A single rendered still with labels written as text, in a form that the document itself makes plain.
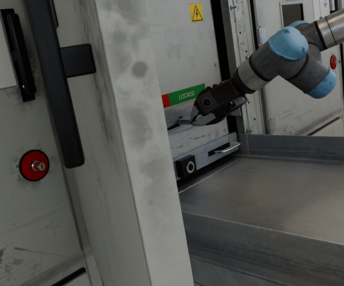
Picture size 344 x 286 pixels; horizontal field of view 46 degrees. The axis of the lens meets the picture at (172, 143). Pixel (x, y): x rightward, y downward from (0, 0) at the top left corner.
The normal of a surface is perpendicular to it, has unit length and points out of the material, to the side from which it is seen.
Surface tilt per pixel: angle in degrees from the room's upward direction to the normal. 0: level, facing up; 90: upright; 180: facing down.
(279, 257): 90
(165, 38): 90
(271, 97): 90
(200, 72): 90
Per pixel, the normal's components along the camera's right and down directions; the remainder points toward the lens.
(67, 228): 0.73, 0.04
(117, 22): 0.33, 0.16
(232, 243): -0.67, 0.27
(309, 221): -0.16, -0.96
